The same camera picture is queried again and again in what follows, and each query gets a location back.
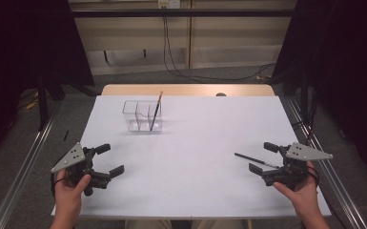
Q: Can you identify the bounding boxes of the black curtain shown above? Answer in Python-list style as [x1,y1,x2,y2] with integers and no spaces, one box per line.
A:
[0,0,95,171]
[271,0,367,184]

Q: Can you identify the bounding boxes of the right hand-held gripper cable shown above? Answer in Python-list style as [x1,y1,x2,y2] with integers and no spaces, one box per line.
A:
[307,167,321,188]

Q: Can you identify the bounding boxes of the black pen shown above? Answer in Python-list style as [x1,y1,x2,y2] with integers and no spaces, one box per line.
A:
[234,152,281,170]

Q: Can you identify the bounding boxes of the beige desk with black edge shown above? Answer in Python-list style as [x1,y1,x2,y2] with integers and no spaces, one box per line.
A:
[68,0,298,18]

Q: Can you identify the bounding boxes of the black metal stand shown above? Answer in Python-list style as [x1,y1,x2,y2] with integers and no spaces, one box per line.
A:
[36,72,65,132]
[299,65,316,135]

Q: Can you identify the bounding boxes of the person's left hand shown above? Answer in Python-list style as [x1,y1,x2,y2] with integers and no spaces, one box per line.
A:
[54,169,92,220]

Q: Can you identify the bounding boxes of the white wall socket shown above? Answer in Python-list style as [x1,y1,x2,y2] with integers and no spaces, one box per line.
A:
[157,0,181,10]

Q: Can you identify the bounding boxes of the hand-held gripper cable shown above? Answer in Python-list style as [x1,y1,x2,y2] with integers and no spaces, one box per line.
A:
[307,167,321,188]
[51,177,69,199]

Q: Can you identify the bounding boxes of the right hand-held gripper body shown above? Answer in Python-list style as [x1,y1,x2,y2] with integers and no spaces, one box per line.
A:
[261,141,335,192]

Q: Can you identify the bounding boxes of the left hand-held gripper cable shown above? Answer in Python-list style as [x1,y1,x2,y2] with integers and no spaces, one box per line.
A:
[51,177,69,199]

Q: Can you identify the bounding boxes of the black wall cable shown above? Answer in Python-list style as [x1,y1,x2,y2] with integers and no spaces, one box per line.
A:
[165,8,204,79]
[162,8,277,82]

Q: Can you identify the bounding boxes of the person's right hand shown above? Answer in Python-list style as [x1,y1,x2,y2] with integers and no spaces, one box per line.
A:
[273,160,324,220]

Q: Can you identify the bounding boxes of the white table mat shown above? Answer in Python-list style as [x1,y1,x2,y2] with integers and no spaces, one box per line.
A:
[51,94,332,219]

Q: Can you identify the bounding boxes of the clear acrylic organizer box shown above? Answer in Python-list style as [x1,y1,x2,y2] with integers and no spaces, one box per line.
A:
[122,99,164,134]

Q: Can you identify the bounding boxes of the aluminium floor rail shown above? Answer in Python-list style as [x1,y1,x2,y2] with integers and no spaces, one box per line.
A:
[0,100,62,229]
[285,94,367,229]

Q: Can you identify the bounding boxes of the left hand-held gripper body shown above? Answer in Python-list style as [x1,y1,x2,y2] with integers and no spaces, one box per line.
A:
[51,141,112,197]

